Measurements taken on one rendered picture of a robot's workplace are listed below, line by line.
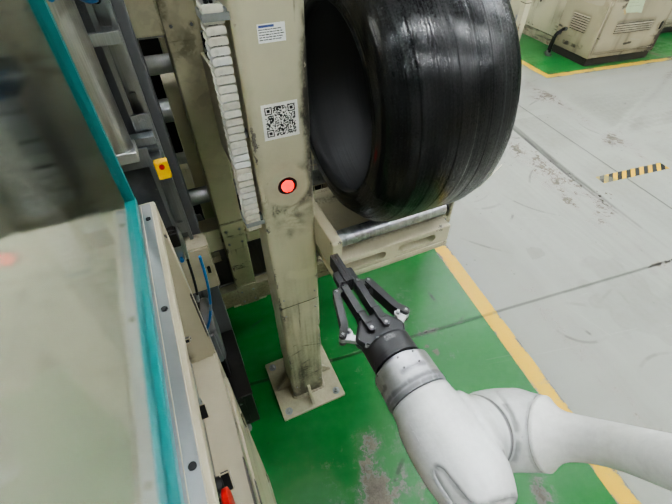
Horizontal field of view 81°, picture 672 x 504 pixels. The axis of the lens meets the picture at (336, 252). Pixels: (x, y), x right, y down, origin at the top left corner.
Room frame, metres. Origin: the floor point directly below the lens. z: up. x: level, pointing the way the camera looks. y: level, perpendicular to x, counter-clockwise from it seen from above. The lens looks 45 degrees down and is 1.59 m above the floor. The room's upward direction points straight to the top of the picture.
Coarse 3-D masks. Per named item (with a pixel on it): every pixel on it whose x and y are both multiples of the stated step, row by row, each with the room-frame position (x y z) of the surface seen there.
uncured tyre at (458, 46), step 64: (320, 0) 0.97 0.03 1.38; (384, 0) 0.75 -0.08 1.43; (448, 0) 0.76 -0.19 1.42; (320, 64) 1.17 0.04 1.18; (384, 64) 0.69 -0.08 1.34; (448, 64) 0.69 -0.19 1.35; (512, 64) 0.74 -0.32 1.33; (320, 128) 1.09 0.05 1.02; (384, 128) 0.66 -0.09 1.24; (448, 128) 0.65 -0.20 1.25; (512, 128) 0.73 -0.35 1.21; (384, 192) 0.66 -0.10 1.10; (448, 192) 0.69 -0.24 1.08
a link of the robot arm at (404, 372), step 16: (400, 352) 0.29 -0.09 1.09; (416, 352) 0.29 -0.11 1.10; (384, 368) 0.27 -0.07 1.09; (400, 368) 0.26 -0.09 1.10; (416, 368) 0.26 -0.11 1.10; (432, 368) 0.27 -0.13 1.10; (384, 384) 0.25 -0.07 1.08; (400, 384) 0.24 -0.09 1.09; (416, 384) 0.24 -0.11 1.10; (400, 400) 0.23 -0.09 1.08
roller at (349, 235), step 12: (408, 216) 0.80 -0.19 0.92; (420, 216) 0.81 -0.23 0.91; (432, 216) 0.83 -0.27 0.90; (348, 228) 0.75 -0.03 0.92; (360, 228) 0.75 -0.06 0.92; (372, 228) 0.76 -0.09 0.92; (384, 228) 0.77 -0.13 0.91; (396, 228) 0.78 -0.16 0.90; (348, 240) 0.72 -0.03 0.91; (360, 240) 0.74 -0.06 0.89
